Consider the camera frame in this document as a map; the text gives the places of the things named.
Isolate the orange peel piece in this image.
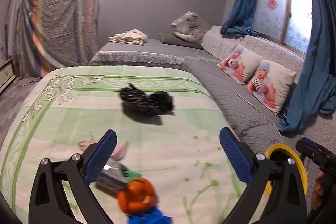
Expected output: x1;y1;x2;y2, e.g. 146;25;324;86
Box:
116;178;156;215

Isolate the yellow trash bin rim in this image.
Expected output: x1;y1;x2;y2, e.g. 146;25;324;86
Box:
264;143;308;196

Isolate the person's right hand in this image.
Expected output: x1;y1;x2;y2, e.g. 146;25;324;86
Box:
310;172;324;210

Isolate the silver foil snack wrapper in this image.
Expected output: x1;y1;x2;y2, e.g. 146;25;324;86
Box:
96;160;142;194

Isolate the grey quilted sofa cover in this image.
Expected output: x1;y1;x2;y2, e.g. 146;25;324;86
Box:
89;26;335;152

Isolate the blue curtain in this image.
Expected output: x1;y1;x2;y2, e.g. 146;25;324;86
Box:
277;0;335;132
220;0;258;39

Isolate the green floral bed sheet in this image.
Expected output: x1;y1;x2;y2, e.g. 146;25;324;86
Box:
1;66;245;223

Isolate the baby print cushion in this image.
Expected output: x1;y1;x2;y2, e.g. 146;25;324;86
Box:
217;44;263;84
246;59;297;115

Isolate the blue rubber glove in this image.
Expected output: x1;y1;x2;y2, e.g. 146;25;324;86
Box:
127;206;173;224

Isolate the black plastic bag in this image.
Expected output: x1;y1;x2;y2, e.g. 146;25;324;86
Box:
119;83;174;117

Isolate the white low cabinet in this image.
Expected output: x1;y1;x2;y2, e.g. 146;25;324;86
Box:
0;59;16;94

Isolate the cream crumpled cloth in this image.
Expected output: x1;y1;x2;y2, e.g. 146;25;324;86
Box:
109;28;147;46

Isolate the grey bolster pillow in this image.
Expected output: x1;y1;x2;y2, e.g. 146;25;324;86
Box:
159;33;203;50

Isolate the tiger print pillow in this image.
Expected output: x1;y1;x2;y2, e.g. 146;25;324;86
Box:
170;11;211;43

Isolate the striped grey hanging sheet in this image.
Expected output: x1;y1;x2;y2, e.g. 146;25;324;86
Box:
5;0;100;77

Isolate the window with frosted glass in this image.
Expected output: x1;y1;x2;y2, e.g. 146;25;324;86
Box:
253;0;313;55

